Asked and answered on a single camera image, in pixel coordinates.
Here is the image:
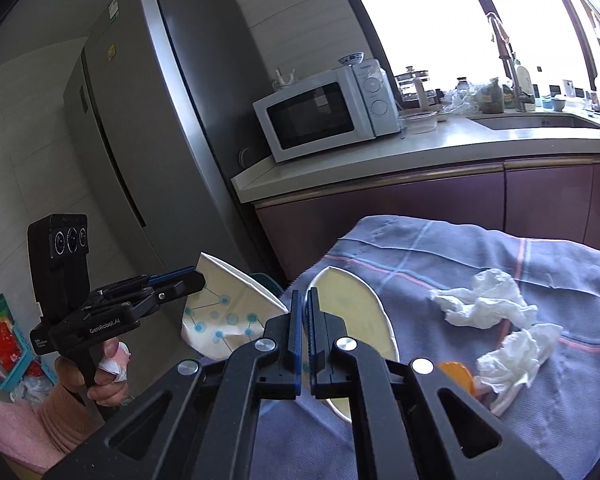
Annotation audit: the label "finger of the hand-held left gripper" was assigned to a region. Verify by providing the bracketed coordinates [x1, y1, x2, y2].
[99, 266, 199, 298]
[86, 272, 207, 327]

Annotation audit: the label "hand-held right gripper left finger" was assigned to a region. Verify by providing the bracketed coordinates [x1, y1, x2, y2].
[42, 290, 305, 480]

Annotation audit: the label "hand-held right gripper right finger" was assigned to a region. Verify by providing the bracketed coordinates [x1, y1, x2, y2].
[307, 287, 565, 480]

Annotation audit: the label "white blue-dotted paper cup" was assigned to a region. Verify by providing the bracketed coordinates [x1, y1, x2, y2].
[302, 265, 399, 423]
[181, 252, 289, 361]

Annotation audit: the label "teal plastic bin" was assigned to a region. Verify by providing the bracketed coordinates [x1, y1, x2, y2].
[250, 272, 286, 306]

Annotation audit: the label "white tissue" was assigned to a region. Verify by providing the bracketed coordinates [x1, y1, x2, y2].
[429, 268, 538, 331]
[476, 323, 564, 417]

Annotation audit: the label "person's left forearm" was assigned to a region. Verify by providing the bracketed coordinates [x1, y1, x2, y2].
[39, 382, 103, 461]

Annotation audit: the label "person's left hand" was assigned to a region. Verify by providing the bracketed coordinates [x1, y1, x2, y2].
[55, 337, 132, 406]

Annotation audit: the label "teal plastic basket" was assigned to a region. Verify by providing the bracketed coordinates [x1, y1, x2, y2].
[0, 294, 45, 392]

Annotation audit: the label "red snack packet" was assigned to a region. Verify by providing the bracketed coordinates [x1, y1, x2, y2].
[0, 320, 22, 367]

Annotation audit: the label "crumpled plastic bag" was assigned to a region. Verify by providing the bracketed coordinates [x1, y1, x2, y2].
[10, 372, 56, 406]

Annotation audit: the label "person's pink fleece clothing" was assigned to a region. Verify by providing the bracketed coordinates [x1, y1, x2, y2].
[0, 387, 63, 473]

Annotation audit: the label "grey refrigerator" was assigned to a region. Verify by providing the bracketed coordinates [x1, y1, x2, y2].
[62, 0, 293, 411]

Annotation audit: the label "orange plastic piece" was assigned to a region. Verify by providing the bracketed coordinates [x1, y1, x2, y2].
[437, 361, 477, 397]

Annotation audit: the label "blue checked cloth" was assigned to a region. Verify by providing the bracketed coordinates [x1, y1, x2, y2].
[250, 215, 600, 480]

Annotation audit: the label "maroon base cabinets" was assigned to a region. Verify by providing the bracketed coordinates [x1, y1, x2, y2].
[255, 152, 600, 286]

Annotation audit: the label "white kitchen countertop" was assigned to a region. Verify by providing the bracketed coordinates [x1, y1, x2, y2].
[231, 110, 600, 204]

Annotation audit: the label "white microwave oven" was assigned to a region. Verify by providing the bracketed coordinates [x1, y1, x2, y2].
[252, 59, 401, 163]

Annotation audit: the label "clear plastic container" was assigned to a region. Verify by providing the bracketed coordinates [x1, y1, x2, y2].
[397, 110, 438, 135]

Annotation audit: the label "glass kettle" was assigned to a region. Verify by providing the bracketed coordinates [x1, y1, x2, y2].
[395, 65, 436, 111]

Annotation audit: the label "white plastic bag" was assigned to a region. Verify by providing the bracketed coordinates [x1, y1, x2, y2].
[437, 87, 481, 113]

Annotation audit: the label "bag of brown goods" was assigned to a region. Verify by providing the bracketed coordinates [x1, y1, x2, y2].
[475, 77, 505, 114]

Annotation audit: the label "kitchen sink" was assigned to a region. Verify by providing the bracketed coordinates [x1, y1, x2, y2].
[467, 114, 600, 132]

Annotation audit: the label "metal kitchen faucet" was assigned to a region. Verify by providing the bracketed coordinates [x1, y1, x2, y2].
[485, 11, 536, 113]

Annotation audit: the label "white soap bottle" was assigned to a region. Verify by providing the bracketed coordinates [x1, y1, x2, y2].
[512, 57, 536, 106]

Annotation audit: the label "kitchen window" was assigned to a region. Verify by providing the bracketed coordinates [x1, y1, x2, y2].
[337, 0, 600, 111]

